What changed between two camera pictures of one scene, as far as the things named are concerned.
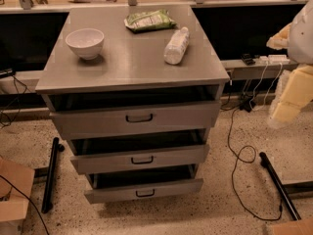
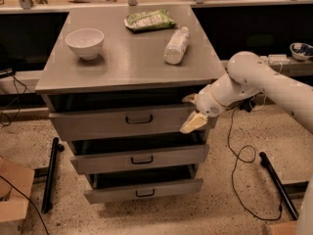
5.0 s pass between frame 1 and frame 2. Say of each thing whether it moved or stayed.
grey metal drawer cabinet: stayed
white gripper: moved
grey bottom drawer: stayed
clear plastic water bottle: stayed
